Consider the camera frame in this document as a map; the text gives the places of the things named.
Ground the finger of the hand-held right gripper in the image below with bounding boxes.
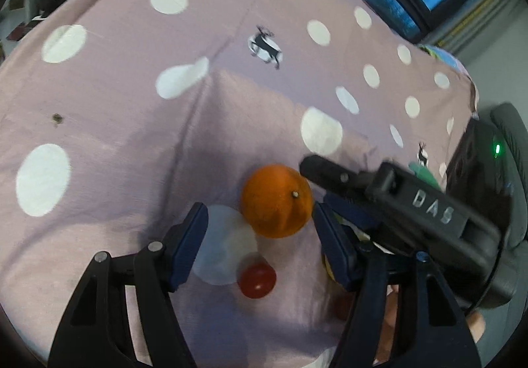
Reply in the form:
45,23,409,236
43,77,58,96
299,154,386,204
324,192,384,247

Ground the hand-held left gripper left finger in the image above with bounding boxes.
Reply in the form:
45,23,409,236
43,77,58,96
47,202,209,368

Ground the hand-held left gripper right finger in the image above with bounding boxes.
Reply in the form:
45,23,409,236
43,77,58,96
312,202,483,368

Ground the yellow lemon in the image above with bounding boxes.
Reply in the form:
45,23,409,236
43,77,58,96
324,255,338,283

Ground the green bowl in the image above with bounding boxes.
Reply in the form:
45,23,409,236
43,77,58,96
408,161,440,190

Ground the orange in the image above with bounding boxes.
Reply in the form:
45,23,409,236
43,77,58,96
240,164,314,239

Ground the red tomato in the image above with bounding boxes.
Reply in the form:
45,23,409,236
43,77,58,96
238,263,277,299

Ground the person's right hand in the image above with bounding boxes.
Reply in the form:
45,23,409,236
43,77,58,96
377,283,488,364

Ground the pink polka dot blanket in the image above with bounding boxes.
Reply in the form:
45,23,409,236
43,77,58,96
0,0,481,368

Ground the pastel cloth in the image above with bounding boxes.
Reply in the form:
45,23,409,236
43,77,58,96
416,44,469,74

